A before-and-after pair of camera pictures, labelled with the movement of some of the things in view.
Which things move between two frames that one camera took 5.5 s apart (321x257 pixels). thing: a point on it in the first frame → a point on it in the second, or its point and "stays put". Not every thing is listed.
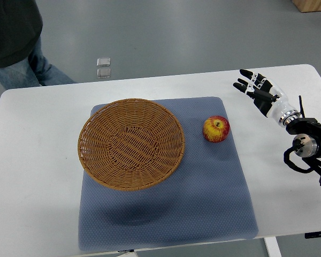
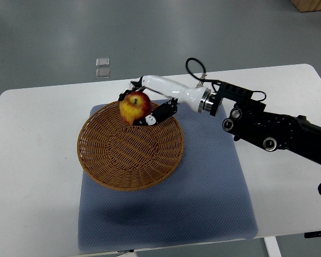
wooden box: [307, 6] stays put
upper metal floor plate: [104, 61] stays put
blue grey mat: [207, 199] stays put
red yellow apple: [216, 128] → [134, 106]
